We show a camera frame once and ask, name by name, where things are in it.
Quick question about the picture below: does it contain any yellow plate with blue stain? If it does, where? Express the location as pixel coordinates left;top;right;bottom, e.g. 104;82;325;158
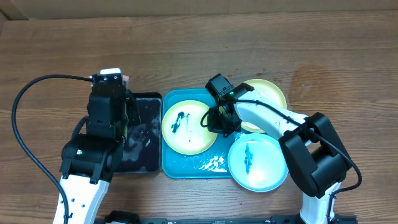
162;100;217;156

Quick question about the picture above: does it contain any light blue plate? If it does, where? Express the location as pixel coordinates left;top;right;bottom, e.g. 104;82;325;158
228;133;289;192

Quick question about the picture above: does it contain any pink sponge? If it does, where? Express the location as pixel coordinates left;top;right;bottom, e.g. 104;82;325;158
122;75;129;89

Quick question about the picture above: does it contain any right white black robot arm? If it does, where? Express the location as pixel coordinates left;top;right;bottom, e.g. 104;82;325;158
203;81;357;223

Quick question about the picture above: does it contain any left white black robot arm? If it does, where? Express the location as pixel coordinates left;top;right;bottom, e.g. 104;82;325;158
53;73;129;223

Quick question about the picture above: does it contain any teal plastic tray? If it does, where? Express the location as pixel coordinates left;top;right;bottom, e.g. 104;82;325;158
162;88;249;179

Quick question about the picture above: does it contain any black water tray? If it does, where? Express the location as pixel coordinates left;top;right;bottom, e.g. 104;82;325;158
116;92;162;174

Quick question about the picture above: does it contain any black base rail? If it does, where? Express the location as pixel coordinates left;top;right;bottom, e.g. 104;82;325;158
93;210;358;224

